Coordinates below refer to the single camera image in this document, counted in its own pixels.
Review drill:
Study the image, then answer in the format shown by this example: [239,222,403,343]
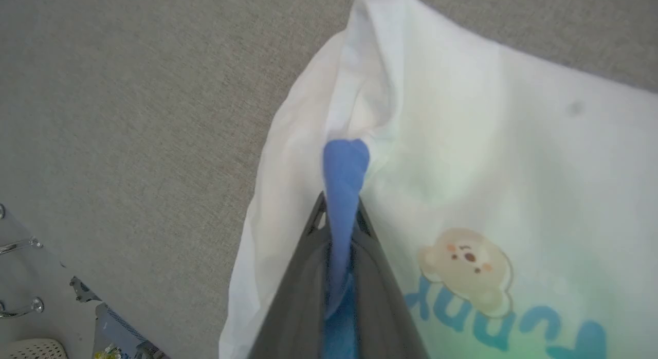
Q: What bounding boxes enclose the chrome handle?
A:
[0,237,43,256]
[0,297,45,319]

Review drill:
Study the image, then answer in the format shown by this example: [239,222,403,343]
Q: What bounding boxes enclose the white perforated laundry basket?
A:
[0,338,68,359]

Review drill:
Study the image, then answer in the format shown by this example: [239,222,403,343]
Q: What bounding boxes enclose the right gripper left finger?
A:
[249,192,330,359]

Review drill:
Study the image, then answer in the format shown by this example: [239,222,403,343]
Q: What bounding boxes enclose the white and blue t-shirt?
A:
[218,0,658,359]

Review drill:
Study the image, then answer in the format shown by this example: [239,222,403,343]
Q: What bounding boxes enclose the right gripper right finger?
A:
[352,197,430,359]

